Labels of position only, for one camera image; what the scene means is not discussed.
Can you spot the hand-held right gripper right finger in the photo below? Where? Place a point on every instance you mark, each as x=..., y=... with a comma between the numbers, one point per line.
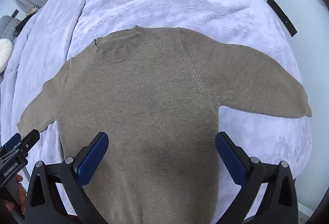
x=228, y=159

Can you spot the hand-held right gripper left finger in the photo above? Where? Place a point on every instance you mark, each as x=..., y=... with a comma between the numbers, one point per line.
x=93, y=157

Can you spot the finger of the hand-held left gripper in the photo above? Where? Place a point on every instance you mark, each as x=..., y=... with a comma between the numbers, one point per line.
x=30, y=138
x=11, y=141

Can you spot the olive brown knit sweater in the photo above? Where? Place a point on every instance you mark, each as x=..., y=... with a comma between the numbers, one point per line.
x=144, y=90

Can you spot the person's left hand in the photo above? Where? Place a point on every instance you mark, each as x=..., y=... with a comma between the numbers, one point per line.
x=21, y=192

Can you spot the round white pleated cushion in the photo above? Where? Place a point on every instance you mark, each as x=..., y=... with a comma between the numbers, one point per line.
x=3, y=55

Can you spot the grey quilted couch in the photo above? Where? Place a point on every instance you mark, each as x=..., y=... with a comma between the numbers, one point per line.
x=6, y=27

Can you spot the lavender plush blanket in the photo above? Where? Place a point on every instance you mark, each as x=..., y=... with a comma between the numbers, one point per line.
x=159, y=5

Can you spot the black wall strip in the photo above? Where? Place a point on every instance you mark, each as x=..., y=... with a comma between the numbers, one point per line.
x=281, y=16

